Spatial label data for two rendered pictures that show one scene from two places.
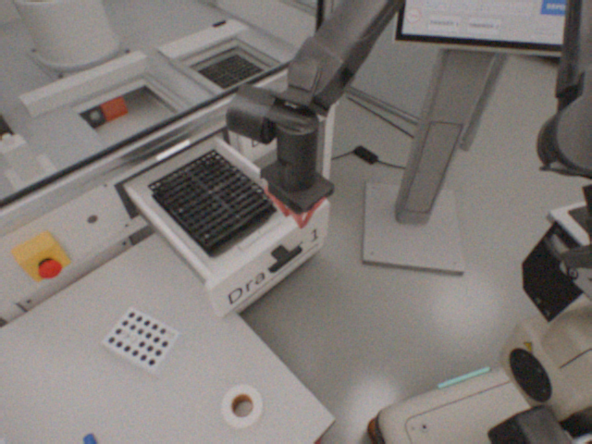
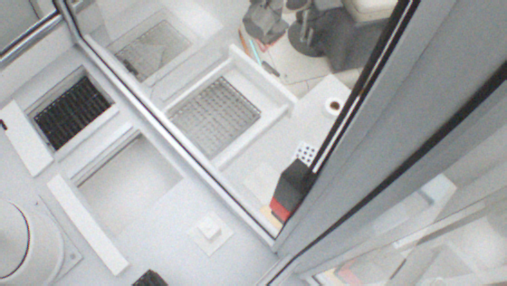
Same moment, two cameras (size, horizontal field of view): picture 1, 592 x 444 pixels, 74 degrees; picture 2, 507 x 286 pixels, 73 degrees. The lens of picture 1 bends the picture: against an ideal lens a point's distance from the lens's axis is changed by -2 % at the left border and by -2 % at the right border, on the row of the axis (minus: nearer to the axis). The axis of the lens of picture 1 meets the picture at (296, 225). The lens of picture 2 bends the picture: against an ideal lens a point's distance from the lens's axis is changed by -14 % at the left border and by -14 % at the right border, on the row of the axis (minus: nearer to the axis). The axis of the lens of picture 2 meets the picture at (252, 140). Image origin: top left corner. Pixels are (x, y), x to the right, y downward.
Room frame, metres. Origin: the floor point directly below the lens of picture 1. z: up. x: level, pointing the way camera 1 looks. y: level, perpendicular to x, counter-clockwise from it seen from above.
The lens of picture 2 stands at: (0.53, 0.72, 1.95)
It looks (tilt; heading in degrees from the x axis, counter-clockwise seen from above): 66 degrees down; 262
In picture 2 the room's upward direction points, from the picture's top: 7 degrees clockwise
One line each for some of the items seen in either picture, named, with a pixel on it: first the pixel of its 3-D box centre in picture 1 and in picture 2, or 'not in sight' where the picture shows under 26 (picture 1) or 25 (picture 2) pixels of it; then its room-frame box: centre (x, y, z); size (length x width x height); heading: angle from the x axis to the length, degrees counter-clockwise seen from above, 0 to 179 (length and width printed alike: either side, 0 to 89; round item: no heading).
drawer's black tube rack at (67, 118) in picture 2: not in sight; (75, 118); (1.03, 0.17, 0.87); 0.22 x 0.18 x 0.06; 43
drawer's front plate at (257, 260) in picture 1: (273, 256); not in sight; (0.44, 0.04, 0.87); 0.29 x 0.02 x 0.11; 133
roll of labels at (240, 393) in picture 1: (243, 408); not in sight; (0.18, 0.09, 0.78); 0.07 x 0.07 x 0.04
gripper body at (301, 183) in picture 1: (296, 169); not in sight; (0.43, 0.00, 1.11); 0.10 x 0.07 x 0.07; 44
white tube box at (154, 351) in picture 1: (144, 341); not in sight; (0.30, 0.29, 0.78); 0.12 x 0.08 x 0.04; 64
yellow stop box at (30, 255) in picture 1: (43, 257); not in sight; (0.43, 0.49, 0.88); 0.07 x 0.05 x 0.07; 133
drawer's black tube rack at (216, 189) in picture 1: (213, 202); not in sight; (0.58, 0.18, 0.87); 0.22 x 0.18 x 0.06; 43
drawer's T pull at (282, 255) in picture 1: (282, 254); not in sight; (0.42, 0.03, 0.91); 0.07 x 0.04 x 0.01; 133
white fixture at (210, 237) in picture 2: not in sight; (209, 229); (0.59, 0.54, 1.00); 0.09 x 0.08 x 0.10; 43
